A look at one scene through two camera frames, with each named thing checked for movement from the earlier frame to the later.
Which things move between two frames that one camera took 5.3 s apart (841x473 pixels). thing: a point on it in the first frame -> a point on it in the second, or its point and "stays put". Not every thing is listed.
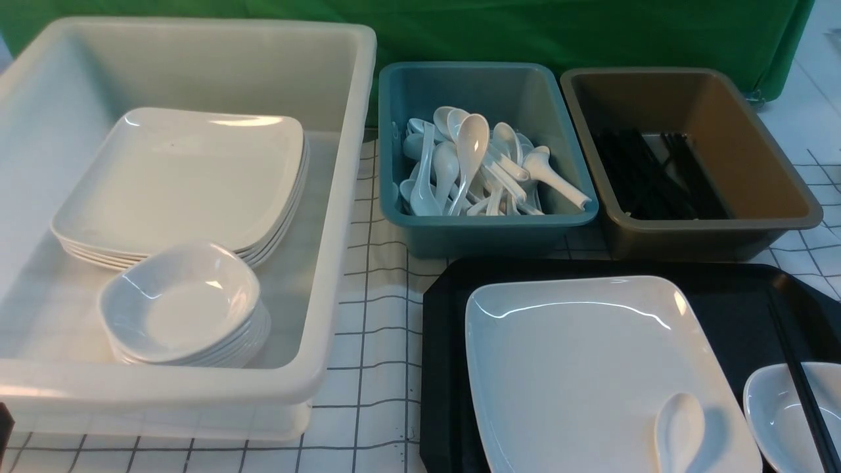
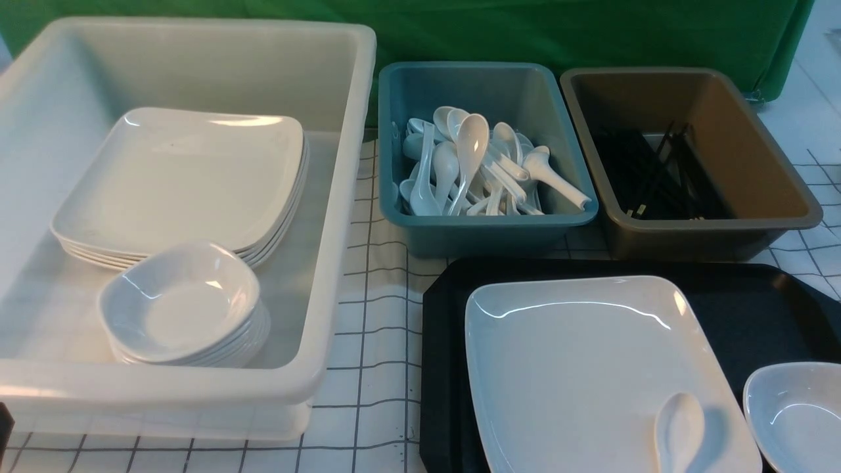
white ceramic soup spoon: x=679 y=433 stays put
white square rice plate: x=567 y=375 stays put
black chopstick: x=815 y=424 -> x=645 y=182
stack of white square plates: x=167 y=177 stays put
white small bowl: x=776 y=418 stays put
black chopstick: x=828 y=456 -> x=692 y=172
